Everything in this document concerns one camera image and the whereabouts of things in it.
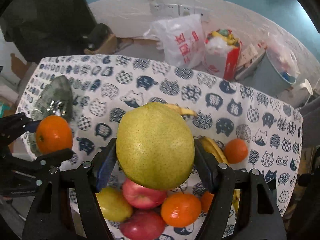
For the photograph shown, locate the cardboard box on floor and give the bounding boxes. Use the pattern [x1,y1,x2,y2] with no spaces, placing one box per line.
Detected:
[84,34,133,55]

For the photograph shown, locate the white kettle on floor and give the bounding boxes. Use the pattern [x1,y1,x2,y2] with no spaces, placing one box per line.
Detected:
[292,79,313,101]

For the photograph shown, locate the white wall socket strip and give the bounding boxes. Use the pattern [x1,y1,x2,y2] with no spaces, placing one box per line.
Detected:
[150,2,210,22]

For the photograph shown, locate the orange tangerine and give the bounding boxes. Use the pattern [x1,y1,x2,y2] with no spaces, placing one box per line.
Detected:
[200,191,214,213]
[161,192,202,228]

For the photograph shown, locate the black cylindrical speaker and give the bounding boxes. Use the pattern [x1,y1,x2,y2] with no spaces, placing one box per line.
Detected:
[82,23,112,50]

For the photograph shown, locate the white plastic shopping bag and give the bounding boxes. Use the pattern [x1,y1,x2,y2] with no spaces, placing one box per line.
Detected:
[143,14,205,68]

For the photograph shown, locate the black hanging fabric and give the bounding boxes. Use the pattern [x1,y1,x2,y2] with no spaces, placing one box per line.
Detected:
[1,0,97,62]

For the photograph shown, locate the red white paper bag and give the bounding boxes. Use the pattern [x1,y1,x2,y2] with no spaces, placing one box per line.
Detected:
[203,29,242,81]

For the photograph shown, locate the large green pear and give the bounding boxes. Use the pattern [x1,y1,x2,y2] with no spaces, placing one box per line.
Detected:
[116,102,195,190]

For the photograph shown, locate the wooden flat boxes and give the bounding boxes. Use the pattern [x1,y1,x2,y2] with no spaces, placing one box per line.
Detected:
[234,40,267,81]

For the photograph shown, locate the grey leaf-shaped fruit bowl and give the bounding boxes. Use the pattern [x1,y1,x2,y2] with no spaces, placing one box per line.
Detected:
[29,75,73,155]

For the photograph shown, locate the small orange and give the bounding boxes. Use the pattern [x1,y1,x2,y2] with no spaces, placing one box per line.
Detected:
[224,139,248,164]

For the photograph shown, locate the red apple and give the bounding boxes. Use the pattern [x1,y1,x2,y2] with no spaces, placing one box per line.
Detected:
[122,178,167,210]
[119,210,165,239]

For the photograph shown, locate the yellow banana with sticker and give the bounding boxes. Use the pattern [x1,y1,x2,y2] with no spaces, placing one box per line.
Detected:
[165,104,197,116]

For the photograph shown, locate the light blue trash bin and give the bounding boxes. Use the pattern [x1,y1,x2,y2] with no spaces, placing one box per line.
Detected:
[244,47,300,97]

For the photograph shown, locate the small yellow-green pear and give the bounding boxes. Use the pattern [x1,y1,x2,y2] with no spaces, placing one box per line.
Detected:
[96,186,133,222]

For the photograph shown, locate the cat pattern tablecloth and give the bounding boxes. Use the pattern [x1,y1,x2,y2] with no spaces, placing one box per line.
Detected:
[17,55,303,213]

